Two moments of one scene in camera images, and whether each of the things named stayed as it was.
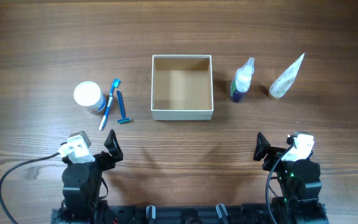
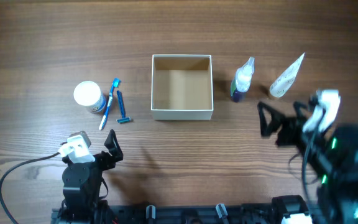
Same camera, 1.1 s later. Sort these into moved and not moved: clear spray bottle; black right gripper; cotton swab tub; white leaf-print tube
Moved: black right gripper
Not moved: cotton swab tub; white leaf-print tube; clear spray bottle
